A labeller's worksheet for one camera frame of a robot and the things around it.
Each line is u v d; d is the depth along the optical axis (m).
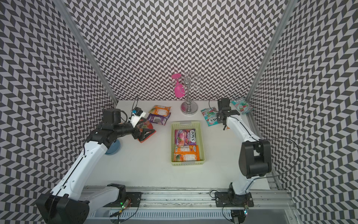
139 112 0.61
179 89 1.05
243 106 1.12
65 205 0.36
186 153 0.87
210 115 1.05
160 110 1.09
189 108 1.13
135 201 0.72
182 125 0.96
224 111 0.67
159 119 1.05
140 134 0.64
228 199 0.72
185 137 0.94
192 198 0.75
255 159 0.46
